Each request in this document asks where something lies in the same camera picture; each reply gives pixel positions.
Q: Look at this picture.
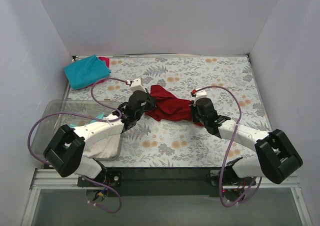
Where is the dark red t shirt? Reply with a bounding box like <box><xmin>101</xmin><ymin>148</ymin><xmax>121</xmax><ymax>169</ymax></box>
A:
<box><xmin>145</xmin><ymin>85</ymin><xmax>193</xmax><ymax>122</ymax></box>

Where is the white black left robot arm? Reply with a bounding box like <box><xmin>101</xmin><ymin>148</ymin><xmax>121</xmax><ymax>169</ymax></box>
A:
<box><xmin>43</xmin><ymin>91</ymin><xmax>156</xmax><ymax>179</ymax></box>

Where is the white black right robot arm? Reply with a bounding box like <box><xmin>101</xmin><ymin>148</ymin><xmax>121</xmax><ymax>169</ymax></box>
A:
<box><xmin>190</xmin><ymin>98</ymin><xmax>303</xmax><ymax>184</ymax></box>

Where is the floral patterned table mat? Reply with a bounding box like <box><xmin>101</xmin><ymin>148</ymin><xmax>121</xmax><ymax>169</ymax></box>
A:
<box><xmin>67</xmin><ymin>56</ymin><xmax>271</xmax><ymax>167</ymax></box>

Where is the light teal t shirt in bin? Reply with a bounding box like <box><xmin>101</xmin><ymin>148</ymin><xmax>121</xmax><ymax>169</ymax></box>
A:
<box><xmin>68</xmin><ymin>112</ymin><xmax>106</xmax><ymax>129</ymax></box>

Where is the folded pink t shirt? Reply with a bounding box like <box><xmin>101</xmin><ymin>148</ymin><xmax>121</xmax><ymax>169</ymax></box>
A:
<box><xmin>89</xmin><ymin>57</ymin><xmax>111</xmax><ymax>85</ymax></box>

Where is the white t shirt in bin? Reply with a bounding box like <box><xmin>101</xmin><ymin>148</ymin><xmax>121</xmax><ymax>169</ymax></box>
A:
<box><xmin>83</xmin><ymin>134</ymin><xmax>122</xmax><ymax>161</ymax></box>

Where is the folded teal t shirt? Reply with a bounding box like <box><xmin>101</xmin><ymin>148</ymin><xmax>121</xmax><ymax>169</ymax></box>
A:
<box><xmin>63</xmin><ymin>55</ymin><xmax>105</xmax><ymax>90</ymax></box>

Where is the clear plastic bin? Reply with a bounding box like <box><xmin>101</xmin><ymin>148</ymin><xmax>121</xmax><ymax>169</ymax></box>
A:
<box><xmin>29</xmin><ymin>99</ymin><xmax>123</xmax><ymax>162</ymax></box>

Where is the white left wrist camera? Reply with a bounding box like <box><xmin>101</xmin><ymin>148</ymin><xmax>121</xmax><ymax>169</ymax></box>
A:
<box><xmin>126</xmin><ymin>77</ymin><xmax>147</xmax><ymax>93</ymax></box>

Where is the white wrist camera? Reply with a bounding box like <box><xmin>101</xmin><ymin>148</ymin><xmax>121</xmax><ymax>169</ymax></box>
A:
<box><xmin>191</xmin><ymin>89</ymin><xmax>207</xmax><ymax>102</ymax></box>
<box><xmin>126</xmin><ymin>77</ymin><xmax>147</xmax><ymax>93</ymax></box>

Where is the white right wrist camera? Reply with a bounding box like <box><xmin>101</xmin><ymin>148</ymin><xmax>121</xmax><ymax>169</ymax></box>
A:
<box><xmin>191</xmin><ymin>89</ymin><xmax>207</xmax><ymax>102</ymax></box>

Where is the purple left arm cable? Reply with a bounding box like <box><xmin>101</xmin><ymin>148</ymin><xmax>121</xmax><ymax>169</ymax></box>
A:
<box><xmin>27</xmin><ymin>77</ymin><xmax>131</xmax><ymax>213</ymax></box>

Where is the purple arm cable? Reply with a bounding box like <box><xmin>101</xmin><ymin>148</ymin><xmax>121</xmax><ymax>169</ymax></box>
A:
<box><xmin>194</xmin><ymin>85</ymin><xmax>263</xmax><ymax>208</ymax></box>
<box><xmin>27</xmin><ymin>77</ymin><xmax>131</xmax><ymax>213</ymax></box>

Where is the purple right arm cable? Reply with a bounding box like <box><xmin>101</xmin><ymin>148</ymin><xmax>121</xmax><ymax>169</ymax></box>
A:
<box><xmin>194</xmin><ymin>85</ymin><xmax>263</xmax><ymax>208</ymax></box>

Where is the aluminium frame rail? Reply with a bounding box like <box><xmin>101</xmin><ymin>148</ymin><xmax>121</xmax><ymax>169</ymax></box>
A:
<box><xmin>21</xmin><ymin>168</ymin><xmax>86</xmax><ymax>226</ymax></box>

